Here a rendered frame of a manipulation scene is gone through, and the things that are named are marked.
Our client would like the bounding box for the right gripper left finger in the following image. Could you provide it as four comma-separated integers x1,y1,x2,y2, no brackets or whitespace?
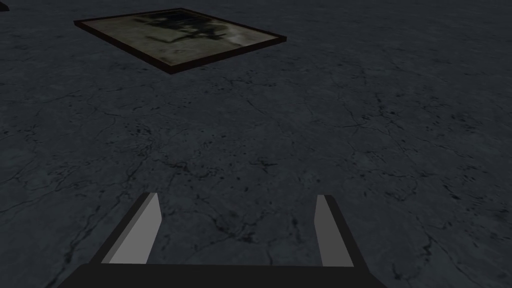
88,192,163,265

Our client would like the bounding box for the dark-framed picture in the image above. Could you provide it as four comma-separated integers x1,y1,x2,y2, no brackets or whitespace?
73,7,288,75

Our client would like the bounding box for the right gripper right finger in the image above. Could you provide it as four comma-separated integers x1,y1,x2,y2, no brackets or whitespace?
313,194,369,268

